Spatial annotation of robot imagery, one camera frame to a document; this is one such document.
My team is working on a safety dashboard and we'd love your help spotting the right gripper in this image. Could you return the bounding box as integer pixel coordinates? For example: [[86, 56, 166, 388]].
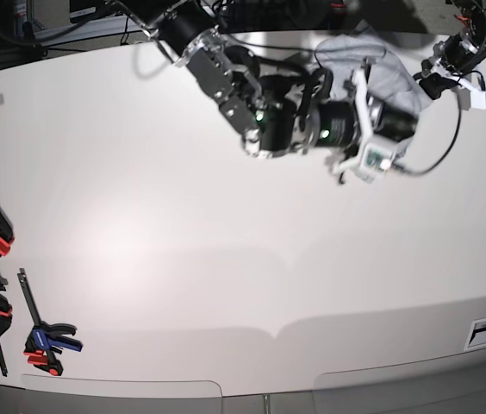
[[324, 69, 418, 184]]

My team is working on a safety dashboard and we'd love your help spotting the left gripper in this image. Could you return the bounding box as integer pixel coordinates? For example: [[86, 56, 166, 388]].
[[414, 53, 484, 100]]

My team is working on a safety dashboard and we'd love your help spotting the grey T-shirt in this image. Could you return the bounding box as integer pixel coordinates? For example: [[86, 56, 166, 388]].
[[314, 21, 436, 169]]

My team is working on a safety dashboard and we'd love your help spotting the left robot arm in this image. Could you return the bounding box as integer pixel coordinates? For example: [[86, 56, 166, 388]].
[[414, 1, 486, 110]]

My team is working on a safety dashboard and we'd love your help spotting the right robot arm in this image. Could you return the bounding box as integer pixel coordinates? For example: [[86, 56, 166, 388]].
[[106, 1, 418, 181]]

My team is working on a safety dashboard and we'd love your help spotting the blue bar clamp on table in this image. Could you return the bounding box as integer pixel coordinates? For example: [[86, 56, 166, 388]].
[[17, 268, 84, 377]]

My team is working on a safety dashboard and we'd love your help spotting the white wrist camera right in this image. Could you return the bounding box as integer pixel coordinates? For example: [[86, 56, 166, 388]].
[[351, 138, 397, 183]]

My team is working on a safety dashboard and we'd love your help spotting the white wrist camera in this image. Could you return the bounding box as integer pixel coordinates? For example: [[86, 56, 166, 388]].
[[351, 138, 397, 183], [470, 89, 486, 110]]

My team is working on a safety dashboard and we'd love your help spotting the black camera cable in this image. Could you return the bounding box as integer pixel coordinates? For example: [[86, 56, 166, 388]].
[[391, 68, 486, 176]]

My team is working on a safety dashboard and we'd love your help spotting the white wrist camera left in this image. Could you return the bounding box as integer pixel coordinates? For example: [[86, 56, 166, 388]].
[[470, 89, 486, 110]]

